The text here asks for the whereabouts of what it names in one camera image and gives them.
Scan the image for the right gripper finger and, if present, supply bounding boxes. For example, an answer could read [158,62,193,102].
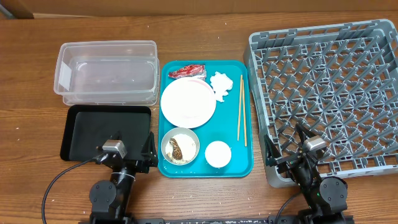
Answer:
[295,123,316,142]
[264,134,282,167]

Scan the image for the brown food scrap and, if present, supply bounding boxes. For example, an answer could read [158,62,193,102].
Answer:
[169,138,183,161]

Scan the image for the grey bowl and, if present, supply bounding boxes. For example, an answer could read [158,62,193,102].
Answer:
[161,128,200,166]

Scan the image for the white cup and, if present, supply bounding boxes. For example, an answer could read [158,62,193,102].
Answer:
[205,141,232,168]

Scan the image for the white napkin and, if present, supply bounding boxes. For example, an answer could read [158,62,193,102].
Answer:
[210,71,233,103]

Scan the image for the red snack wrapper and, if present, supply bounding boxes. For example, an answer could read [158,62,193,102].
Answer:
[169,64,206,80]

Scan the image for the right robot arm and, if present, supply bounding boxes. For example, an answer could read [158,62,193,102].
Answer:
[264,123,354,223]

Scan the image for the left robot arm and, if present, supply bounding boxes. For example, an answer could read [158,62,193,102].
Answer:
[88,132,159,224]

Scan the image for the grey dishwasher rack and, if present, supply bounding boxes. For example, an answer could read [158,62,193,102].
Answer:
[244,19,397,178]

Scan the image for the black tray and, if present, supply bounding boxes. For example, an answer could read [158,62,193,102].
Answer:
[60,105,151,162]

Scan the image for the teal serving tray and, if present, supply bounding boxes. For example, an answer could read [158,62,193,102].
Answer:
[158,60,254,178]

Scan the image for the pink plate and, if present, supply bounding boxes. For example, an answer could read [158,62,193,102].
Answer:
[160,77,216,129]

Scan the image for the clear plastic bin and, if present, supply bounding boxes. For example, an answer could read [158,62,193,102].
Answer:
[53,40,160,106]

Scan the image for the wooden chopstick right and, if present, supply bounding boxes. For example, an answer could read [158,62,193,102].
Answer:
[241,79,248,147]

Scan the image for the wooden chopstick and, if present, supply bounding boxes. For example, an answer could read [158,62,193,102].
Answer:
[237,75,243,141]
[241,79,248,147]

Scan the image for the wooden chopstick left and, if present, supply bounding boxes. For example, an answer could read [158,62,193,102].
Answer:
[237,75,243,141]

